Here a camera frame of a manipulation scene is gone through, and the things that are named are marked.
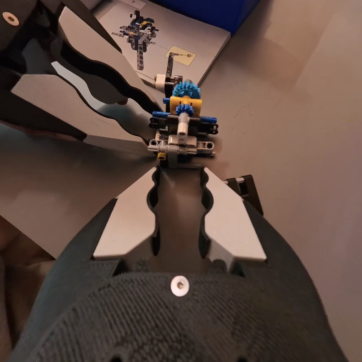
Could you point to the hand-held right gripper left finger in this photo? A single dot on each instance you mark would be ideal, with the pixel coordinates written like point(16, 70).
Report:
point(127, 223)

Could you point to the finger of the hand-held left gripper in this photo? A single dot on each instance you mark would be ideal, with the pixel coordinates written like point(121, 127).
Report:
point(93, 48)
point(62, 107)

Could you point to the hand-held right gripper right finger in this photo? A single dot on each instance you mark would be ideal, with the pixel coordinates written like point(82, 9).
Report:
point(232, 226)

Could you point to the black lego beam assembly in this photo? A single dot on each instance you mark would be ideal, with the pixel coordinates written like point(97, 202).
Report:
point(251, 189)

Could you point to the lego gear model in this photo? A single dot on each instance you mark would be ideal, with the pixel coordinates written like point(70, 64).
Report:
point(185, 104)

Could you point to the lego instruction booklet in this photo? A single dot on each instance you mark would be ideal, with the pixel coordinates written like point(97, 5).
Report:
point(209, 39)

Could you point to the blue cardboard box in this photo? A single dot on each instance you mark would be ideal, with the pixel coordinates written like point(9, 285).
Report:
point(220, 14)

